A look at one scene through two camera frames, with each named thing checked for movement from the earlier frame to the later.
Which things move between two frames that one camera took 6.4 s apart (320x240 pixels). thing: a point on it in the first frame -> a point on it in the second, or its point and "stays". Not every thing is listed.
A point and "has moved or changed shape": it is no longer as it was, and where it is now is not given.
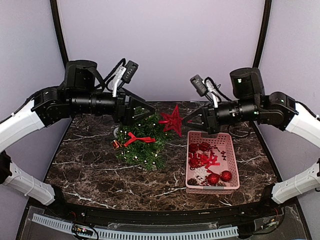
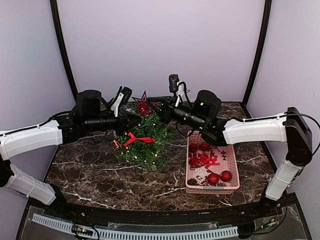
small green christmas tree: [143, 142] stays
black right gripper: [210, 122] -> [165, 112]
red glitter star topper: [173, 121] has moved or changed shape
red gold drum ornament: [116, 144] stays
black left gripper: [124, 117] -> [123, 124]
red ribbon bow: [145, 139] stays
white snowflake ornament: [201, 174] stays
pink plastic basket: [211, 166] stays
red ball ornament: [213, 178] stays
